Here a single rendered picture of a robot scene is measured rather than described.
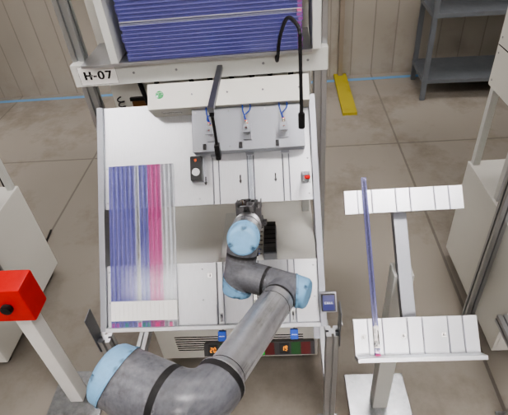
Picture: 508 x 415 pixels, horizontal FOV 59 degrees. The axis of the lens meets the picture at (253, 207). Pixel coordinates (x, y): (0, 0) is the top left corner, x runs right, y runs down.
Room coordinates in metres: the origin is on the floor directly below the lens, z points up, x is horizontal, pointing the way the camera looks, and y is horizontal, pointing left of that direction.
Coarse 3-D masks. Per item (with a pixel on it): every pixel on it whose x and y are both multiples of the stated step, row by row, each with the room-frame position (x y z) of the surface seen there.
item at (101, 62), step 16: (96, 0) 1.30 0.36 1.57; (112, 0) 1.39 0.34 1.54; (320, 0) 1.25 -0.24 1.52; (112, 16) 1.36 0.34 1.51; (320, 16) 1.25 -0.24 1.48; (112, 32) 1.32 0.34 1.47; (304, 32) 1.40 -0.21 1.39; (320, 32) 1.25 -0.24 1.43; (96, 48) 1.47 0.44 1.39; (112, 48) 1.30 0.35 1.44; (304, 48) 1.27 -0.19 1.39; (320, 48) 1.25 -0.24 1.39; (96, 64) 1.32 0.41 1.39; (112, 64) 1.31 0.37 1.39; (128, 64) 1.31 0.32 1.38; (96, 80) 1.35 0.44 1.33; (112, 80) 1.35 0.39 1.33; (272, 224) 1.33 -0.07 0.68; (224, 240) 1.28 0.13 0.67; (272, 240) 1.24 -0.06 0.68; (224, 256) 1.20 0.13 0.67; (272, 256) 1.20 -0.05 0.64; (96, 336) 0.90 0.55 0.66; (144, 336) 1.13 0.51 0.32; (320, 336) 1.04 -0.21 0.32; (320, 352) 0.98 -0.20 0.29
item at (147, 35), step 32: (128, 0) 1.31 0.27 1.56; (160, 0) 1.30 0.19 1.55; (192, 0) 1.29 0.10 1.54; (224, 0) 1.28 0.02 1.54; (256, 0) 1.27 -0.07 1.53; (288, 0) 1.27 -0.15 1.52; (128, 32) 1.31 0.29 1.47; (160, 32) 1.30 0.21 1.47; (192, 32) 1.29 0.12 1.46; (224, 32) 1.28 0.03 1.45; (256, 32) 1.27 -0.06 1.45; (288, 32) 1.27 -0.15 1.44
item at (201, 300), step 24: (192, 264) 0.99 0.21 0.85; (216, 264) 0.97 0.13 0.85; (264, 264) 0.96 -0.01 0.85; (288, 264) 0.95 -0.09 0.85; (312, 264) 0.94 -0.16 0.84; (192, 288) 0.94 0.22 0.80; (216, 288) 0.93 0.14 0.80; (312, 288) 0.89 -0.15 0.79; (192, 312) 0.89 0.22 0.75; (216, 312) 0.88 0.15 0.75; (240, 312) 0.87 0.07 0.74; (312, 312) 0.84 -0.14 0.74
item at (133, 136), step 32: (128, 128) 1.31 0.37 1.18; (160, 128) 1.29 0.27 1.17; (128, 160) 1.24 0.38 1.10; (160, 160) 1.22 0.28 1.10; (224, 160) 1.20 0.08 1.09; (256, 160) 1.18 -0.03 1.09; (288, 160) 1.17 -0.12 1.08; (192, 192) 1.14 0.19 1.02; (224, 192) 1.13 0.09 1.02; (256, 192) 1.11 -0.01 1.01; (288, 192) 1.10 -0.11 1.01
